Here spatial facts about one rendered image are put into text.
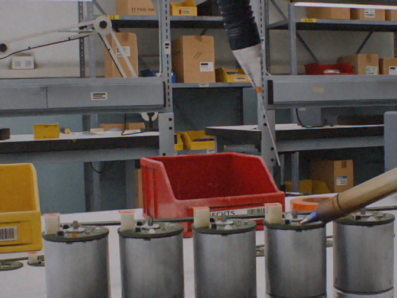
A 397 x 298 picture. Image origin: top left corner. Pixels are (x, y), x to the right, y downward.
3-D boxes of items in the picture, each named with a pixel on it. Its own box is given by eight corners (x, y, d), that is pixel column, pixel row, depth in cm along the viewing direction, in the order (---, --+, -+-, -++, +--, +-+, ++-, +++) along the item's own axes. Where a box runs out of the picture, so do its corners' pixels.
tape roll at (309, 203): (277, 213, 65) (277, 200, 65) (314, 205, 69) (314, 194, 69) (326, 219, 61) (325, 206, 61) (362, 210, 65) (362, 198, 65)
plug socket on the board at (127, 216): (142, 230, 24) (141, 212, 24) (119, 231, 24) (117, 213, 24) (140, 226, 25) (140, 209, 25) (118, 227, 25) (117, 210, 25)
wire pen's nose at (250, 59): (236, 92, 23) (224, 51, 23) (259, 81, 24) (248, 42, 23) (256, 91, 22) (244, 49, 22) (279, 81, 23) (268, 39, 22)
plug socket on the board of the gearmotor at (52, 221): (65, 233, 24) (64, 216, 24) (42, 235, 24) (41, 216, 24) (67, 230, 25) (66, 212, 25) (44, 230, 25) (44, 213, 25)
